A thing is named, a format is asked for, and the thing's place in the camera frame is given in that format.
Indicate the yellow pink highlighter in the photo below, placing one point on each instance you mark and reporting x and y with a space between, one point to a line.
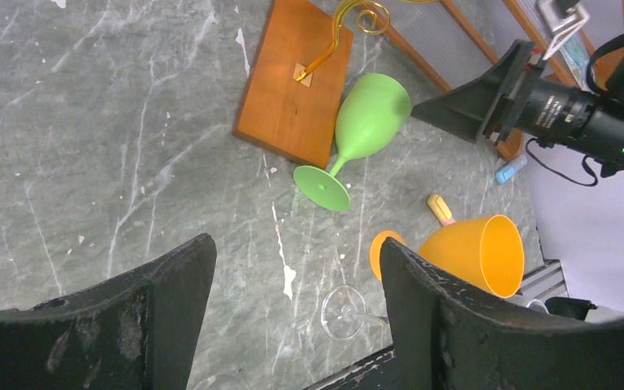
440 209

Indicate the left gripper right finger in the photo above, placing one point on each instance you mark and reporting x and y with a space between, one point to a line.
448 334

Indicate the green plastic wine glass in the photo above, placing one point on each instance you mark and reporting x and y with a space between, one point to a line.
368 119

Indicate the wooden shelf rack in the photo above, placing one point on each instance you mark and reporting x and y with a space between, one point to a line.
453 42

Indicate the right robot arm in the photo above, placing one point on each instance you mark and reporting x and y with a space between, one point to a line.
513 95

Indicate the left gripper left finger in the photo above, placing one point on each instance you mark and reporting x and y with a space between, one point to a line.
136 330

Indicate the clear wine glass centre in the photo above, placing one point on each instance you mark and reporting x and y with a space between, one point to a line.
343 313

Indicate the blue blister pack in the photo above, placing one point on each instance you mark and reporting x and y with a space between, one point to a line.
576 58

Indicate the blue marker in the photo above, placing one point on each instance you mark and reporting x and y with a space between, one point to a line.
508 171

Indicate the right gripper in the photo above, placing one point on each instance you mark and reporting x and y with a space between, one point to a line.
508 96

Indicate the orange plastic wine glass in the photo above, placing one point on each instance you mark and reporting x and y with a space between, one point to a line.
486 252

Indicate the gold wine glass rack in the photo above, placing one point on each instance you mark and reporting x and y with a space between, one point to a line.
294 93

